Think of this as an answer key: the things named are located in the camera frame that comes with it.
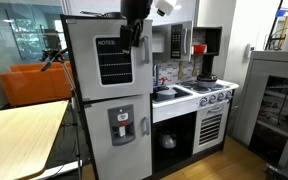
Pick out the whiteboard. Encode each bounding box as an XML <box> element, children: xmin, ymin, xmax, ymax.
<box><xmin>65</xmin><ymin>0</ymin><xmax>199</xmax><ymax>27</ymax></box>

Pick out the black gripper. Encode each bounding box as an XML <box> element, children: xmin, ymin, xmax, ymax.
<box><xmin>118</xmin><ymin>18</ymin><xmax>145</xmax><ymax>55</ymax></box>

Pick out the orange bowl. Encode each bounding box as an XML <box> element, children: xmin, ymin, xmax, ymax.
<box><xmin>191</xmin><ymin>43</ymin><xmax>208</xmax><ymax>55</ymax></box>

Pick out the black camera tripod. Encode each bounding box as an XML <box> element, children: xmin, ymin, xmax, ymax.
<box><xmin>38</xmin><ymin>47</ymin><xmax>84</xmax><ymax>180</ymax></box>

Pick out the grey toy kettle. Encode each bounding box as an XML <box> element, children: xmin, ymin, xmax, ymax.
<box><xmin>159</xmin><ymin>132</ymin><xmax>178</xmax><ymax>150</ymax></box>

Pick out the orange sofa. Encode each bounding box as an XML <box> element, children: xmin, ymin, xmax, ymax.
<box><xmin>0</xmin><ymin>61</ymin><xmax>74</xmax><ymax>108</ymax></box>

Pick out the grey fridge door with dispenser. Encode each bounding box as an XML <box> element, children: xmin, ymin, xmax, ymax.
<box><xmin>83</xmin><ymin>93</ymin><xmax>153</xmax><ymax>180</ymax></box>

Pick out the grey fridge door with notes board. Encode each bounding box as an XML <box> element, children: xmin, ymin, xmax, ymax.
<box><xmin>64</xmin><ymin>17</ymin><xmax>154</xmax><ymax>102</ymax></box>

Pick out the toy kitchen unit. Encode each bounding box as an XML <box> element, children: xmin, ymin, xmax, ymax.
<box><xmin>60</xmin><ymin>13</ymin><xmax>241</xmax><ymax>180</ymax></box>

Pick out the small grey toy pot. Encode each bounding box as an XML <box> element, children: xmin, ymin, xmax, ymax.
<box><xmin>155</xmin><ymin>91</ymin><xmax>179</xmax><ymax>102</ymax></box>

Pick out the blue transparent bottle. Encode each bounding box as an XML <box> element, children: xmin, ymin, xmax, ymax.
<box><xmin>152</xmin><ymin>64</ymin><xmax>160</xmax><ymax>87</ymax></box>

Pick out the grey pot lid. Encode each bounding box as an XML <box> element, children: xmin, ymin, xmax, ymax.
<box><xmin>155</xmin><ymin>86</ymin><xmax>178</xmax><ymax>96</ymax></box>

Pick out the yellow ladder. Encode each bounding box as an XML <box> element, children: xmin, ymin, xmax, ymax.
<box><xmin>276</xmin><ymin>9</ymin><xmax>288</xmax><ymax>52</ymax></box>

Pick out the wooden table with white legs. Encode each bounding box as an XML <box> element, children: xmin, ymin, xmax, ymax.
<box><xmin>0</xmin><ymin>99</ymin><xmax>84</xmax><ymax>180</ymax></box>

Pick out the grey glass-front cabinet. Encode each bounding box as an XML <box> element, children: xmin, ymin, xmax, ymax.
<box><xmin>236</xmin><ymin>49</ymin><xmax>288</xmax><ymax>168</ymax></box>

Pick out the black pot lid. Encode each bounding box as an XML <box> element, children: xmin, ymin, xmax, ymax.
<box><xmin>196</xmin><ymin>73</ymin><xmax>219</xmax><ymax>83</ymax></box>

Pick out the white oven door with vents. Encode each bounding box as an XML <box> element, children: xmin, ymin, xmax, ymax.
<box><xmin>192</xmin><ymin>101</ymin><xmax>231</xmax><ymax>155</ymax></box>

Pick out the wooden toy spatula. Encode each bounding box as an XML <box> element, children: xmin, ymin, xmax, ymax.
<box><xmin>177</xmin><ymin>61</ymin><xmax>186</xmax><ymax>80</ymax></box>

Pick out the wooden slotted toy turner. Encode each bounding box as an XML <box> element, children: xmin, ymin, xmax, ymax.
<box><xmin>191</xmin><ymin>59</ymin><xmax>200</xmax><ymax>78</ymax></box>

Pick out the toy microwave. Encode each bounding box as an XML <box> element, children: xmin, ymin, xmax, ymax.
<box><xmin>151</xmin><ymin>20</ymin><xmax>194</xmax><ymax>63</ymax></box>

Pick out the large grey toy pot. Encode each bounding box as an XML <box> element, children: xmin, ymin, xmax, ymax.
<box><xmin>196</xmin><ymin>79</ymin><xmax>218</xmax><ymax>89</ymax></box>

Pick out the white wall device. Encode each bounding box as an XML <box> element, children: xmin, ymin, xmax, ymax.
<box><xmin>243</xmin><ymin>43</ymin><xmax>256</xmax><ymax>60</ymax></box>

